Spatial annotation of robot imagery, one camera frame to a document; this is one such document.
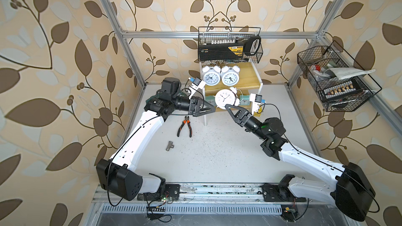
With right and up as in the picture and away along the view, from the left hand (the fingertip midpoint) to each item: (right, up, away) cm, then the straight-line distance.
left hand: (214, 111), depth 61 cm
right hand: (+5, +1, +3) cm, 6 cm away
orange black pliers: (-16, -9, +38) cm, 42 cm away
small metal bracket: (-24, -22, +28) cm, 43 cm away
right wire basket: (+57, +26, +23) cm, 67 cm away
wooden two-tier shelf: (+18, +13, +15) cm, 27 cm away
